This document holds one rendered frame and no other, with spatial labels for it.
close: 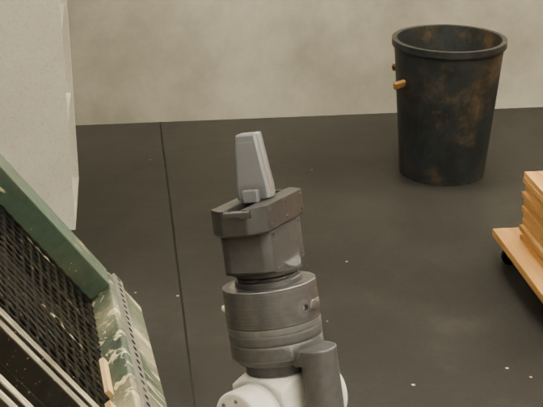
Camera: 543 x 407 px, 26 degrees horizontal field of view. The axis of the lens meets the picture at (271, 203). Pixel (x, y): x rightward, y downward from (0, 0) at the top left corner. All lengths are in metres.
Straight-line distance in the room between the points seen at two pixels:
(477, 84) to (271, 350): 4.33
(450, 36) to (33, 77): 2.04
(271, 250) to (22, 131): 3.88
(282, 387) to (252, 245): 0.13
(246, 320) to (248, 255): 0.06
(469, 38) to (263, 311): 4.70
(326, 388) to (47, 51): 3.81
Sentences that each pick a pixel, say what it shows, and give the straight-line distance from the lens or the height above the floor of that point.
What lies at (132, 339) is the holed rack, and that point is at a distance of 2.30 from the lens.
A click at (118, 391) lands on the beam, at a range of 2.13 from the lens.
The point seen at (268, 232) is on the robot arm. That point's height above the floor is 1.57.
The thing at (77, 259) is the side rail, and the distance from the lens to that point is 2.44.
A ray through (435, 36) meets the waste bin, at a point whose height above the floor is 0.60.
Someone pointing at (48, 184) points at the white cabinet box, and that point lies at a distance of 4.97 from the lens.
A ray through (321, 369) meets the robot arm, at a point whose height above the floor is 1.46.
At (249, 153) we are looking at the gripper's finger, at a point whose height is 1.63.
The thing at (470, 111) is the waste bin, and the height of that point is 0.37.
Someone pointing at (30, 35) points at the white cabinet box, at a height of 0.84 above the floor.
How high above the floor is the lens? 2.00
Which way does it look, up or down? 22 degrees down
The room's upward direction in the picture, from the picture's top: straight up
